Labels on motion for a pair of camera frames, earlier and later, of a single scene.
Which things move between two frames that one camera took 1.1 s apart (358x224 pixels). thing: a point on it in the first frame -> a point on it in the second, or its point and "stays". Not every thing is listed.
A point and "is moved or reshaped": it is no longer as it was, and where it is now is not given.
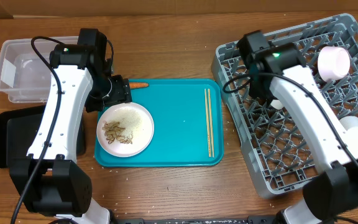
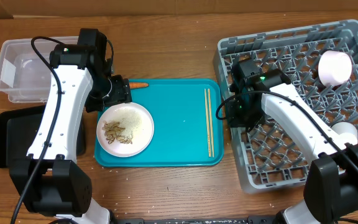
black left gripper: (122, 93) stays
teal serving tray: (188, 117) stays
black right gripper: (258, 94) -> (236, 121)
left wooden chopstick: (207, 122) stays
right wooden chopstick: (211, 122) stays
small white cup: (355, 127) is moved or reshaped
